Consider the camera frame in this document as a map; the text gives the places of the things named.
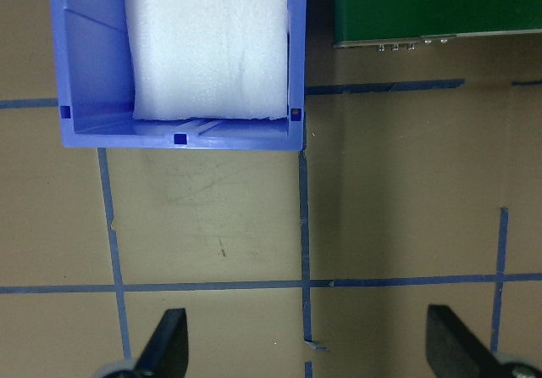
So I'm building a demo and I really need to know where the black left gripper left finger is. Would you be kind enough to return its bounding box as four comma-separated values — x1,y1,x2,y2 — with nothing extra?
133,309,188,378

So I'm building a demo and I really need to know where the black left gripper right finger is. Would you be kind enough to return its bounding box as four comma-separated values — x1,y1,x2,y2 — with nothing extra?
425,304,508,378

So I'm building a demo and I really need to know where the white foam pad left bin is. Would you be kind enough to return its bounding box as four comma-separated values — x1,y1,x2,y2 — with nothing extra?
124,0,288,120

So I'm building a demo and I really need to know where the green conveyor belt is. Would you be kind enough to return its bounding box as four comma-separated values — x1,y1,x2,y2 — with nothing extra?
335,0,541,47

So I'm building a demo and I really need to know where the blue left plastic bin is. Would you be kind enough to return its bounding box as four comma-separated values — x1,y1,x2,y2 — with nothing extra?
50,0,307,152

